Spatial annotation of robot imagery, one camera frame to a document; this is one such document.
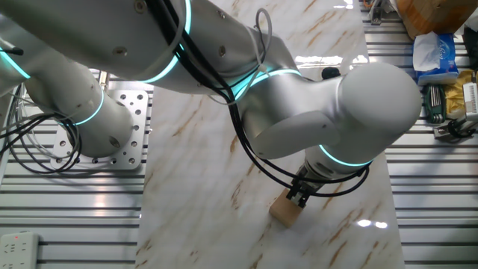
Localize metal camera mount clamp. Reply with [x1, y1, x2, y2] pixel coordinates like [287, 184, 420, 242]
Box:
[432, 114, 478, 143]

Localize black round wrist camera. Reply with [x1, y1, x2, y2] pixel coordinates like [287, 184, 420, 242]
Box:
[321, 66, 341, 80]

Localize white marble pattern mat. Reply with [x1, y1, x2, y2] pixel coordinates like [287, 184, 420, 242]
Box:
[134, 0, 406, 269]

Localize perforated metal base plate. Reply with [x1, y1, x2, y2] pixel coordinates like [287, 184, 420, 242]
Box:
[50, 89, 150, 171]

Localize metal frame foot bracket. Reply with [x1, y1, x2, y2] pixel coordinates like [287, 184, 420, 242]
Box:
[367, 0, 393, 26]

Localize black device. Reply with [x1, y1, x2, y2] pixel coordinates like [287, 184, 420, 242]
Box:
[462, 25, 478, 70]

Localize green hex key set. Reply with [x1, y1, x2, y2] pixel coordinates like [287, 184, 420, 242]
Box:
[423, 84, 448, 125]

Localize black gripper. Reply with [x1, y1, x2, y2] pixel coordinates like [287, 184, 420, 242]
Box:
[285, 167, 326, 208]

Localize grey cable with metal plug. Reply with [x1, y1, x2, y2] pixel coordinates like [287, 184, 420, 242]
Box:
[97, 69, 111, 91]

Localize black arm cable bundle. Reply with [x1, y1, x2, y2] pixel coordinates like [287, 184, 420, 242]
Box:
[145, 0, 371, 198]

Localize blue tissue pack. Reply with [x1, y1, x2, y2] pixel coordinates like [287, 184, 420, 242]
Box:
[412, 31, 460, 87]

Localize small wooden block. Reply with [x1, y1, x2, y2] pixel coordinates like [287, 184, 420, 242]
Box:
[268, 188, 305, 229]

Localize silver ribbed camera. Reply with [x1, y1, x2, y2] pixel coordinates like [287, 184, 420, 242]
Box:
[462, 81, 478, 116]

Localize white power strip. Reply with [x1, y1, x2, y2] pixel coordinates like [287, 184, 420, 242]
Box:
[0, 231, 40, 269]

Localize black cable loops at base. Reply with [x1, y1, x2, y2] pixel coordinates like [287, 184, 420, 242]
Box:
[0, 111, 83, 175]

